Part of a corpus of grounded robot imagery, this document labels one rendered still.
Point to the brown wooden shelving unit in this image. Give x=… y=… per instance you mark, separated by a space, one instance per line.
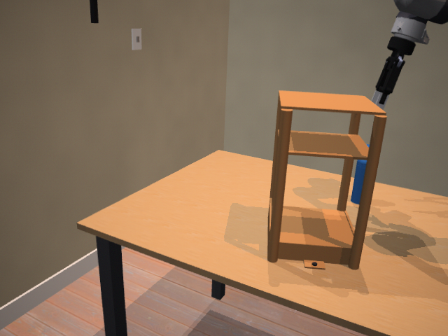
x=318 y=236

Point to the blue bottle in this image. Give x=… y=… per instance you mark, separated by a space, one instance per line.
x=358 y=181

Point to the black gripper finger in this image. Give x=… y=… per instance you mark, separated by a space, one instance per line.
x=390 y=81
x=380 y=81

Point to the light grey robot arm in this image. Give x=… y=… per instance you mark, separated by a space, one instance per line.
x=411 y=21

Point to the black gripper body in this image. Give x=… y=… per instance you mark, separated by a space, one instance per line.
x=400 y=47

